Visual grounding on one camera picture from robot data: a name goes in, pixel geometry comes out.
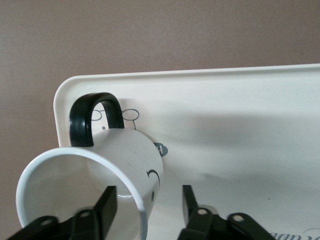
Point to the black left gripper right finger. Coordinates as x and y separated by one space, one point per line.
197 225

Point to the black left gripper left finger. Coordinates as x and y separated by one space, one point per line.
100 217

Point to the cream rabbit print tray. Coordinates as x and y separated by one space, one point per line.
225 112

